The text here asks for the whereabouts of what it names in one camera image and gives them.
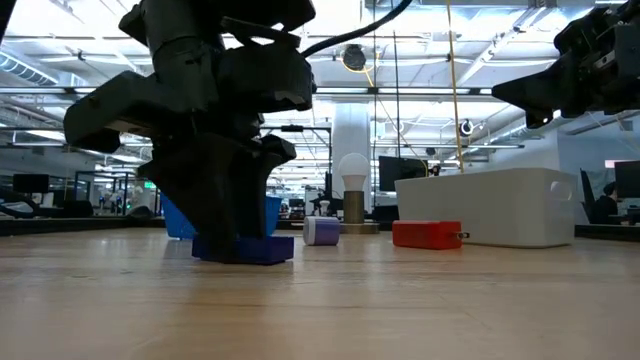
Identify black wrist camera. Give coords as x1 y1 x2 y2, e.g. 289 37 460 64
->
553 2 619 56
214 44 316 114

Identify black metal frame stand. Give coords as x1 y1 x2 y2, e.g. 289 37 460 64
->
279 125 332 194

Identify dark blue box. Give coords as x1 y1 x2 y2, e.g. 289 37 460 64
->
191 234 295 266

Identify orange-red rectangular charger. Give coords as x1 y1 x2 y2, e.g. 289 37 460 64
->
392 220 470 251

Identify black metal rack frame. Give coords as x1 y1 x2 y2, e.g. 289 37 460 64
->
74 171 164 217

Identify blue plastic basket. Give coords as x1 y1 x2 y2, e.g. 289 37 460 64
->
159 192 283 240

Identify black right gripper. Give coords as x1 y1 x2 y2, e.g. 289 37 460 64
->
492 24 640 130

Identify white bulb on wooden base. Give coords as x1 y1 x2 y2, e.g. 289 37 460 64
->
338 152 380 235

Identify dark slanted panel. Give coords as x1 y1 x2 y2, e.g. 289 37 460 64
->
579 168 596 211

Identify dark computer monitor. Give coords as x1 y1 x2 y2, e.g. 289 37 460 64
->
12 173 50 195
614 160 640 199
378 155 430 193

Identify yellow hanging cord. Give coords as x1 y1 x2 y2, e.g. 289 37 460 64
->
446 0 465 174

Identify white plastic storage bin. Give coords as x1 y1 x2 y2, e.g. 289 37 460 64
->
394 167 578 250

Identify person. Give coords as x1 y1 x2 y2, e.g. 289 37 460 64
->
591 181 621 225

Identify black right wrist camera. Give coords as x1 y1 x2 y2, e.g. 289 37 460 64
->
553 2 619 56

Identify purple and white round charger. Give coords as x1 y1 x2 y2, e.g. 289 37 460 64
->
302 216 342 247

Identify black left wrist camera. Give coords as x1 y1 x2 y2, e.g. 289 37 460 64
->
214 44 316 114

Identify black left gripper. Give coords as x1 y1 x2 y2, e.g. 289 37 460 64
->
63 39 298 264

